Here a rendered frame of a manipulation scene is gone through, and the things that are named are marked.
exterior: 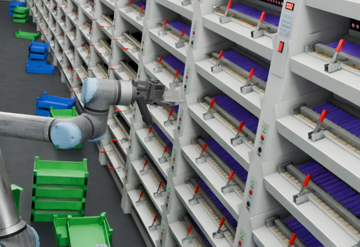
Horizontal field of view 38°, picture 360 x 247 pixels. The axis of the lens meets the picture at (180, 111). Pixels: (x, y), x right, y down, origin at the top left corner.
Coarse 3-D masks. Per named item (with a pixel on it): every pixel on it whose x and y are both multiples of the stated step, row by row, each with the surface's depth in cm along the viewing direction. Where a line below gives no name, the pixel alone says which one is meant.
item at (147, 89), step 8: (136, 80) 183; (152, 80) 187; (136, 88) 182; (144, 88) 184; (152, 88) 183; (160, 88) 185; (136, 96) 182; (144, 96) 185; (152, 96) 184; (160, 96) 187; (152, 104) 185
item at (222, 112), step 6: (204, 102) 226; (210, 102) 222; (216, 108) 216; (222, 114) 211; (228, 114) 208; (222, 120) 208; (228, 120) 206; (234, 120) 202; (234, 126) 202; (246, 132) 191; (252, 138) 187
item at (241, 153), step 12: (192, 96) 228; (204, 96) 228; (192, 108) 225; (204, 108) 223; (204, 120) 213; (216, 120) 211; (216, 132) 201; (228, 132) 199; (240, 132) 197; (228, 144) 191; (240, 144) 189; (252, 144) 188; (240, 156) 183
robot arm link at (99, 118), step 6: (84, 108) 180; (90, 108) 178; (84, 114) 178; (90, 114) 179; (96, 114) 179; (102, 114) 180; (108, 114) 183; (96, 120) 179; (102, 120) 181; (96, 126) 178; (102, 126) 181; (96, 132) 179; (102, 132) 183; (90, 138) 178; (96, 138) 182; (102, 138) 184
